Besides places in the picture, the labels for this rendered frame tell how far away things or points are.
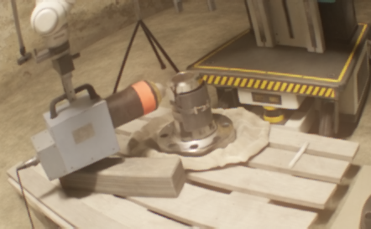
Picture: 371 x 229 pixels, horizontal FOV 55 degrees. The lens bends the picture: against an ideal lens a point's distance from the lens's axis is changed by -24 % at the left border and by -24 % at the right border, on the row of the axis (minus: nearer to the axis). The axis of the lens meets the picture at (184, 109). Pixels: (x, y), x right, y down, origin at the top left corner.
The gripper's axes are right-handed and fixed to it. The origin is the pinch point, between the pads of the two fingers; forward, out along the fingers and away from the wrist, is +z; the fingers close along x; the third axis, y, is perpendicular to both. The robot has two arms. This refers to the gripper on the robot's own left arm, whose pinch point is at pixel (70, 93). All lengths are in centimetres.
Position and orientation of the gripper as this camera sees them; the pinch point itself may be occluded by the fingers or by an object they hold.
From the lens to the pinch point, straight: 131.6
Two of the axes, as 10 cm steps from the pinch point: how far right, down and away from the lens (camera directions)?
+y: 8.4, -3.8, 4.0
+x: -5.1, -2.6, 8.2
